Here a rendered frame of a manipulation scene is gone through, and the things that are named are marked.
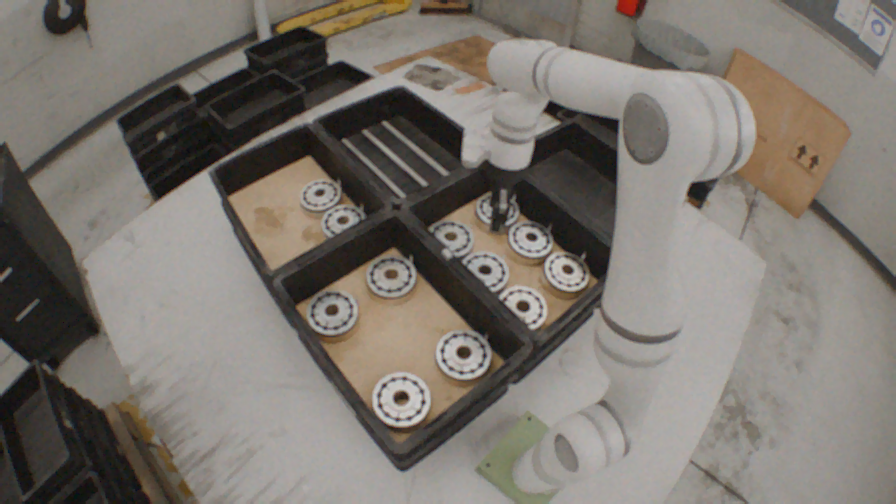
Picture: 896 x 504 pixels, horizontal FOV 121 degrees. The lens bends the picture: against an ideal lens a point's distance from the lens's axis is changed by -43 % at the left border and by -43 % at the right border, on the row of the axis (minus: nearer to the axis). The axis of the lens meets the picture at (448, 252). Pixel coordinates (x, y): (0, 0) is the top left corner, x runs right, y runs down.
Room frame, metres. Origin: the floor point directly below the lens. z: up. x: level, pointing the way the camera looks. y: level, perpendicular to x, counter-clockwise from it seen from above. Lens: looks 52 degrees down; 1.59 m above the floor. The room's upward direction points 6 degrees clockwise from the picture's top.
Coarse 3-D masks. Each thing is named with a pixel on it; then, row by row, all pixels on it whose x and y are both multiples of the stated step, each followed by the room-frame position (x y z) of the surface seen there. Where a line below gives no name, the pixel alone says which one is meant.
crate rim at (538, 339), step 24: (480, 168) 0.77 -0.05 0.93; (432, 192) 0.67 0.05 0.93; (408, 216) 0.60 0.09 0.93; (576, 216) 0.65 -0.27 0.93; (432, 240) 0.54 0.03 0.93; (600, 240) 0.60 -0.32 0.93; (456, 264) 0.49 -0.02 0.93; (480, 288) 0.44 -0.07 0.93; (600, 288) 0.47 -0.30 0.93; (504, 312) 0.40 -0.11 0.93; (576, 312) 0.42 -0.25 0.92; (528, 336) 0.36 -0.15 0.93
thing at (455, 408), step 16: (368, 224) 0.57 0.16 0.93; (320, 256) 0.48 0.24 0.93; (288, 272) 0.43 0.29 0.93; (288, 304) 0.36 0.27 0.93; (304, 320) 0.34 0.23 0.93; (320, 352) 0.28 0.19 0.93; (528, 352) 0.32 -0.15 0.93; (336, 368) 0.26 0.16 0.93; (512, 368) 0.30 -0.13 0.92; (480, 384) 0.26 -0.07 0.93; (352, 400) 0.21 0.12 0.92; (464, 400) 0.23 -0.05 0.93; (368, 416) 0.18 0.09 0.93; (448, 416) 0.20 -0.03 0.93; (384, 432) 0.16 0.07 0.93; (416, 432) 0.17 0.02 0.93; (432, 432) 0.18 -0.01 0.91; (400, 448) 0.14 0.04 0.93
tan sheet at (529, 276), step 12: (468, 204) 0.75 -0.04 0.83; (456, 216) 0.70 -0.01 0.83; (468, 216) 0.71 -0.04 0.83; (480, 228) 0.68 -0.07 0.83; (480, 240) 0.64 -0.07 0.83; (492, 240) 0.64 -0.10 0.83; (504, 240) 0.65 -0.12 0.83; (492, 252) 0.61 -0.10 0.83; (552, 252) 0.63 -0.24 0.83; (516, 264) 0.58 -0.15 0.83; (540, 264) 0.59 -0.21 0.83; (516, 276) 0.55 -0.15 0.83; (528, 276) 0.55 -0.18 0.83; (540, 276) 0.56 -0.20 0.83; (540, 288) 0.53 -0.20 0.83; (588, 288) 0.54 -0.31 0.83; (552, 300) 0.50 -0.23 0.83; (564, 300) 0.50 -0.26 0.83; (552, 312) 0.47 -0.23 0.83
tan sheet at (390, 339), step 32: (352, 288) 0.48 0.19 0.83; (416, 288) 0.49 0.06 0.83; (384, 320) 0.41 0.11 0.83; (416, 320) 0.42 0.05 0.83; (448, 320) 0.43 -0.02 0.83; (352, 352) 0.33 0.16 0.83; (384, 352) 0.34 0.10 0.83; (416, 352) 0.35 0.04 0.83; (352, 384) 0.27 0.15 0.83; (448, 384) 0.29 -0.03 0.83
